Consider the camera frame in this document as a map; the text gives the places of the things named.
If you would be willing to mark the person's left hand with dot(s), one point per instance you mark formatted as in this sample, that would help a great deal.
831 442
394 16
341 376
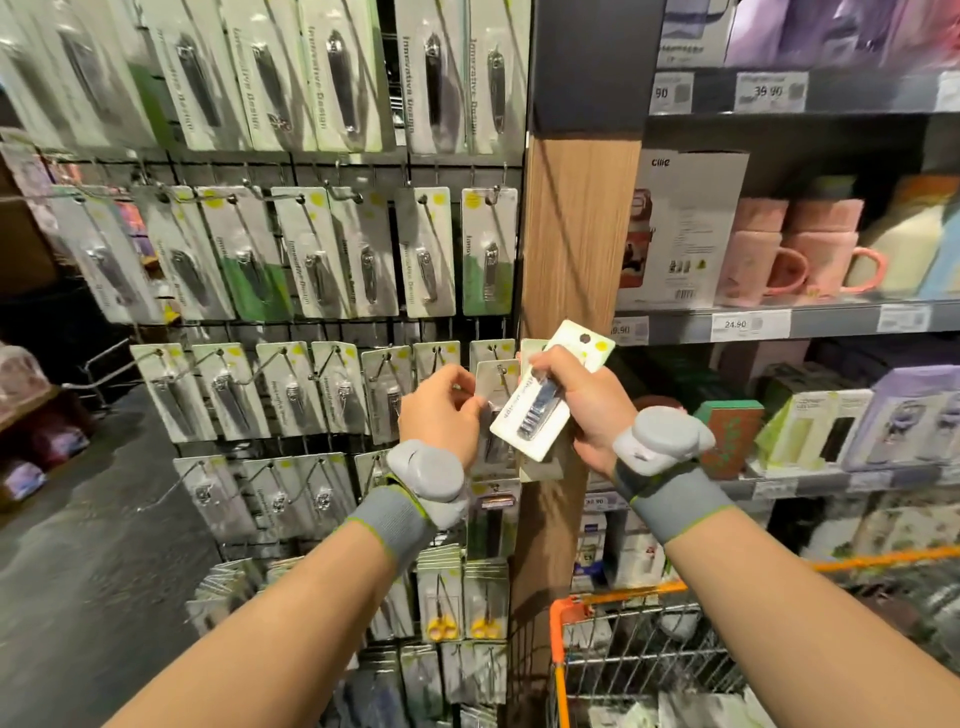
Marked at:
443 413

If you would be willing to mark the person's right hand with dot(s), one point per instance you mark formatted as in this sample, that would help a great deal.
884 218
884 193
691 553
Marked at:
600 413

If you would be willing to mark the white carded nail clipper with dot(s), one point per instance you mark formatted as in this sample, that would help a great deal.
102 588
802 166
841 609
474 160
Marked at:
518 413

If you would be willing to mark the rows of hung nail clipper packs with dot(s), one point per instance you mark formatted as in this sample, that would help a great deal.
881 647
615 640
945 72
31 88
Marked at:
345 248

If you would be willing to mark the pile of packets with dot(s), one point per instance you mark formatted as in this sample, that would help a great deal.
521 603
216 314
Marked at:
675 710

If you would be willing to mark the person's right forearm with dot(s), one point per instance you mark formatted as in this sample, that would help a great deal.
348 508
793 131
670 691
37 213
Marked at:
825 630

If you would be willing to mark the person's left forearm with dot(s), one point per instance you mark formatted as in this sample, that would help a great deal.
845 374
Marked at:
255 630

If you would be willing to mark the large white product box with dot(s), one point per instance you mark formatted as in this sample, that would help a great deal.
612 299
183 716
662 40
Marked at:
683 225

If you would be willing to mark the grey kitchenware shelf unit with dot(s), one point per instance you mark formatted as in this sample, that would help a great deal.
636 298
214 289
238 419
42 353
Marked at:
810 320

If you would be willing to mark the lavender product box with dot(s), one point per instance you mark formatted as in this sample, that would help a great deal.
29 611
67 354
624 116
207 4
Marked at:
908 413

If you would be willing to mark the wooden detergent shelf unit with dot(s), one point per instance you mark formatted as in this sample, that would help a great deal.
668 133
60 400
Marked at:
45 405

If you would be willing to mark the grey wrist tracker band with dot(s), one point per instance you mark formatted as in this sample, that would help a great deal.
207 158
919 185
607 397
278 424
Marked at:
660 435
435 473

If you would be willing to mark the teal orange box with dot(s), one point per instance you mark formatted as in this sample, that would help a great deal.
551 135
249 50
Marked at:
735 435

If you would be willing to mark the green white box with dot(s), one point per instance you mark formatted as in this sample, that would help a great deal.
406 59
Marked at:
810 435

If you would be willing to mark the cream white jug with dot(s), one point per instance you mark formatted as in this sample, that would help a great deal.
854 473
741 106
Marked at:
908 240

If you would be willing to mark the wooden post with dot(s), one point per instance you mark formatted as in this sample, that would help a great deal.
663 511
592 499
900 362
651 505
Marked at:
578 255

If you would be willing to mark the metal rail barrier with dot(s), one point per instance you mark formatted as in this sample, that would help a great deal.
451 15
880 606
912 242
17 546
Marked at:
113 368

